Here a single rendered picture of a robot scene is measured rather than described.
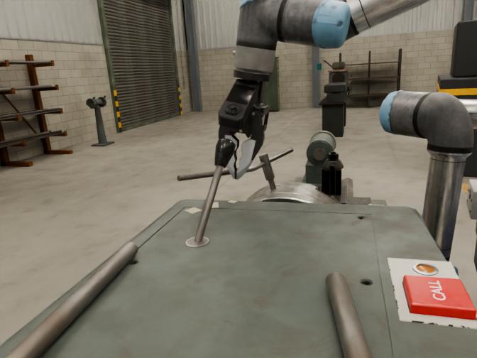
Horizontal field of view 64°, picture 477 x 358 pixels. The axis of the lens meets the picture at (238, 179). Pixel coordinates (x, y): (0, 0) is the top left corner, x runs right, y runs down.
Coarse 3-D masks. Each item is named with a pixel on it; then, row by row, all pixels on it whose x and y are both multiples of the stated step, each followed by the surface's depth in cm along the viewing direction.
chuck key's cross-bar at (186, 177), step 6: (288, 150) 94; (276, 156) 91; (282, 156) 93; (270, 162) 90; (252, 168) 86; (258, 168) 88; (186, 174) 75; (192, 174) 76; (198, 174) 77; (204, 174) 78; (210, 174) 79; (222, 174) 81; (228, 174) 82; (180, 180) 74
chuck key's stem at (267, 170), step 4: (260, 156) 88; (264, 156) 88; (260, 160) 89; (264, 160) 88; (268, 160) 89; (268, 164) 89; (264, 168) 89; (268, 168) 89; (264, 172) 89; (268, 172) 89; (272, 172) 89; (268, 176) 89; (272, 176) 89; (268, 180) 90; (272, 180) 90; (272, 184) 90; (272, 188) 90
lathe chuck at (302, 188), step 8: (280, 184) 92; (288, 184) 91; (296, 184) 91; (304, 184) 92; (256, 192) 94; (264, 192) 89; (272, 192) 87; (296, 192) 85; (304, 192) 86; (312, 192) 87; (320, 192) 89; (248, 200) 91; (320, 200) 85; (328, 200) 87; (336, 200) 91
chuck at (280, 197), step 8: (280, 192) 86; (288, 192) 85; (256, 200) 85; (264, 200) 84; (272, 200) 83; (280, 200) 83; (288, 200) 82; (296, 200) 82; (304, 200) 82; (312, 200) 83
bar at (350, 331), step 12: (336, 276) 43; (336, 288) 41; (348, 288) 41; (336, 300) 39; (348, 300) 38; (336, 312) 37; (348, 312) 36; (336, 324) 36; (348, 324) 35; (360, 324) 36; (348, 336) 34; (360, 336) 33; (348, 348) 32; (360, 348) 32
